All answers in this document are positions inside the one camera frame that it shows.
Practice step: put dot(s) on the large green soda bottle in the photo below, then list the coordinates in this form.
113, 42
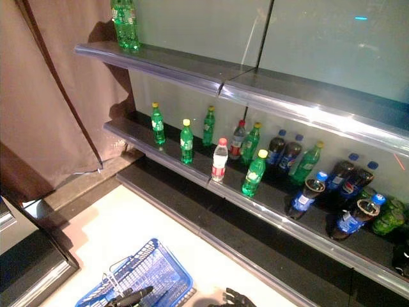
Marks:
126, 25

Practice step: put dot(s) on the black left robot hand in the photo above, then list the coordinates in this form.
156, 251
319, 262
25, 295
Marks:
140, 293

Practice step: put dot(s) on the blue plastic shopping basket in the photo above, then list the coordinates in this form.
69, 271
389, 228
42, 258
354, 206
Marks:
153, 265

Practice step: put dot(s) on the green shrink-wrapped drink pack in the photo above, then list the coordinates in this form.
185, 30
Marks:
391, 215

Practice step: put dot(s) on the clear water bottle red cap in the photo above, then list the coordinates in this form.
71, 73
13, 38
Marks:
220, 161
237, 140

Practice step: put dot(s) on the black base shelf plinth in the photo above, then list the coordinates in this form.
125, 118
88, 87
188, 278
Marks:
179, 198

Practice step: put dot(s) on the black shelf board clear rail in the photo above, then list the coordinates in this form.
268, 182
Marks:
172, 150
278, 211
166, 62
303, 96

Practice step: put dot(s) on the small green Sprite bottle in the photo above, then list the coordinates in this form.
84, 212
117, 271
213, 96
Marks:
158, 128
254, 176
306, 166
250, 145
186, 144
208, 128

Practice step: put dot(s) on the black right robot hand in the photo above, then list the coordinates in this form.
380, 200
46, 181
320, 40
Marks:
238, 299

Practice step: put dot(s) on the brown fabric curtain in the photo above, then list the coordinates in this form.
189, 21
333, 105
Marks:
48, 96

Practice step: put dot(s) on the black side shelf unit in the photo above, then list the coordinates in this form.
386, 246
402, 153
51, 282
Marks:
25, 256

